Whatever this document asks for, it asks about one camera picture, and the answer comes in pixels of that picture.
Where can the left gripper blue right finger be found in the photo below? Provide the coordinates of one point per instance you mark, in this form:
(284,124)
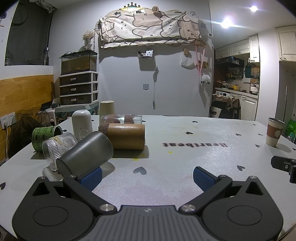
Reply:
(213,188)

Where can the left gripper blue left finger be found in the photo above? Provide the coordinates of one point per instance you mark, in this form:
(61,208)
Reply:
(80,188)

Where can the dark grey plastic cup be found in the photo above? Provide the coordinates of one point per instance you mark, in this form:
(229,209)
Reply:
(86,156)

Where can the brown sleeve coffee cup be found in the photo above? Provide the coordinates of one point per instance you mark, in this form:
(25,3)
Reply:
(274,129)

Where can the clear ribbed glass cup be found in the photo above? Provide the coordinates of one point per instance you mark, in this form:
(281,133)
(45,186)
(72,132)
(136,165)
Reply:
(56,146)

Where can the white matte cup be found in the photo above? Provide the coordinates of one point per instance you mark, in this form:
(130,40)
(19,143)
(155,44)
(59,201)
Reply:
(82,123)

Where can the brown kraft paper cup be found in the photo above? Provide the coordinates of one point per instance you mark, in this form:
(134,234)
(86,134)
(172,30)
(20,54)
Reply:
(124,136)

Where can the beige paper cup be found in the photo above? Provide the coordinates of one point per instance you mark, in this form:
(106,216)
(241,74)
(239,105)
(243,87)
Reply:
(106,107)

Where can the green plastic bag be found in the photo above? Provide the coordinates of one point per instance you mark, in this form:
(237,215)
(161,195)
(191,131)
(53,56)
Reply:
(290,128)

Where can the white kitchen counter cabinet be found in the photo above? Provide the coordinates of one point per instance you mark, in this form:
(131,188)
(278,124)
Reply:
(248,102)

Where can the clear glass with brown band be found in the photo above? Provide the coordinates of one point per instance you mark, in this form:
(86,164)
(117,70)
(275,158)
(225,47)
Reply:
(121,119)

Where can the chair with draped cloth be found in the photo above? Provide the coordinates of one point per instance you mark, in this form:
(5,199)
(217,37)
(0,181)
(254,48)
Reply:
(225,107)

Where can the white drawer cabinet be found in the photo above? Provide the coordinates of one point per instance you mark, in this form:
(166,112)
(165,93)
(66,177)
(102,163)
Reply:
(79,88)

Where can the white plush toy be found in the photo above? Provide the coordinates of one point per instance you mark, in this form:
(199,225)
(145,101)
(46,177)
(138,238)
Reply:
(206,79)

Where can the glass fish tank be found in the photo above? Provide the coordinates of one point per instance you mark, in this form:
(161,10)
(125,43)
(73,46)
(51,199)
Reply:
(77,62)

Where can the white hanging bag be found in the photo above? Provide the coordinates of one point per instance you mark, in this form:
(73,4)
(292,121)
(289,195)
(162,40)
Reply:
(187,62)

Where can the dried flower vase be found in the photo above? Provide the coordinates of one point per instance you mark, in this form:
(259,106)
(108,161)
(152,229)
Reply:
(87,39)

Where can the dark window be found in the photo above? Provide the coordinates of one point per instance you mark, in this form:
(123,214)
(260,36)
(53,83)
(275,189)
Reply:
(28,39)

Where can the white wall power outlet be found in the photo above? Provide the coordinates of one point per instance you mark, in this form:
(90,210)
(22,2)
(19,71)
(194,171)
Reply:
(8,120)

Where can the wall socket plate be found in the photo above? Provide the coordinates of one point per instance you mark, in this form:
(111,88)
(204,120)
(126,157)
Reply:
(146,87)

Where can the patterned cloth on wall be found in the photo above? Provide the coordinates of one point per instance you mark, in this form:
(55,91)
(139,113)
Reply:
(143,26)

